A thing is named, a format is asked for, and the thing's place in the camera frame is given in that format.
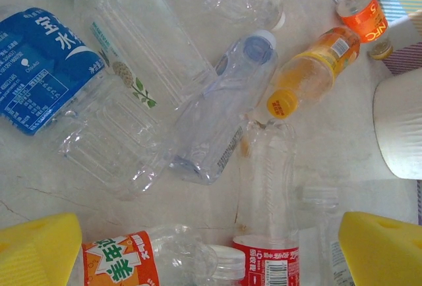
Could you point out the white ribbed plastic bin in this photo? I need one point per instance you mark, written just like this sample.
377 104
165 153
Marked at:
400 124

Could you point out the clear bottle white label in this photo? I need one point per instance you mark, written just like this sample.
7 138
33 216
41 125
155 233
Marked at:
321 197

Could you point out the orange juice bottle yellow cap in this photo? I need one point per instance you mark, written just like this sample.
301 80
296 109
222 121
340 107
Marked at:
310 75

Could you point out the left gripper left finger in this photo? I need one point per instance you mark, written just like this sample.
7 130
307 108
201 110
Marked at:
36 253

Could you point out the small orange NFC bottle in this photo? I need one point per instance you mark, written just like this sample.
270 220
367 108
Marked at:
362 22

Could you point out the clear bottle orange label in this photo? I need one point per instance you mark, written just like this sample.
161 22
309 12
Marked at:
115 259

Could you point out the clear bottle red label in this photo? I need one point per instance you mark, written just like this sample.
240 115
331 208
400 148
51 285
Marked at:
267 259

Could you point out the clear bottle blue label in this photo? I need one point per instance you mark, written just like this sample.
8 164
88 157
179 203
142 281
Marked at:
39 68

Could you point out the crushed clear bottle white cap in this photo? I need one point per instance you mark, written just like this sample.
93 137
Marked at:
244 2

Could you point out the bluish clear water bottle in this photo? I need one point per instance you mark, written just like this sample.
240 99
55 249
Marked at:
224 111

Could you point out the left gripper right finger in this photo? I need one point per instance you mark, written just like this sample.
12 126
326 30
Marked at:
385 253

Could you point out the clear square bottle green cap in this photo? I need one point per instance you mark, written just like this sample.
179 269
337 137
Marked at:
138 29

